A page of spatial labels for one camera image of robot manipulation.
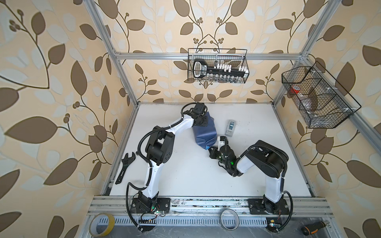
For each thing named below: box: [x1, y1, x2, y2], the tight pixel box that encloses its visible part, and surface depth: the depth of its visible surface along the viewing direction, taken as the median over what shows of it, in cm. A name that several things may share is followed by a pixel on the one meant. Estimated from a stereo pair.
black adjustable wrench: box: [115, 151, 136, 185], surface depth 90 cm
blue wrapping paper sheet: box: [192, 111, 218, 150], surface depth 95 cm
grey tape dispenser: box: [224, 119, 237, 138], surface depth 104 cm
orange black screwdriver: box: [301, 220, 330, 236], surface depth 68 cm
